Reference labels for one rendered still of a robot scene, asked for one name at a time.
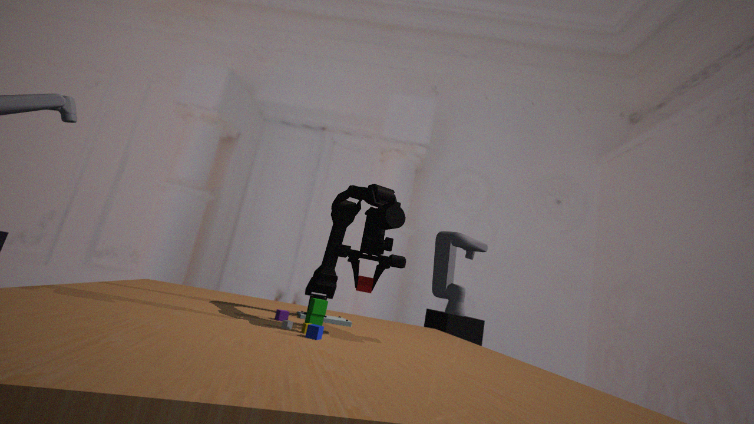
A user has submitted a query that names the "blue block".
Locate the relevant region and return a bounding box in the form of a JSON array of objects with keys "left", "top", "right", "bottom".
[{"left": 306, "top": 324, "right": 324, "bottom": 340}]

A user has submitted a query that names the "green block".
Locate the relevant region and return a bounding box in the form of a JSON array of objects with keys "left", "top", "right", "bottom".
[
  {"left": 305, "top": 311, "right": 324, "bottom": 326},
  {"left": 308, "top": 297, "right": 328, "bottom": 315}
]

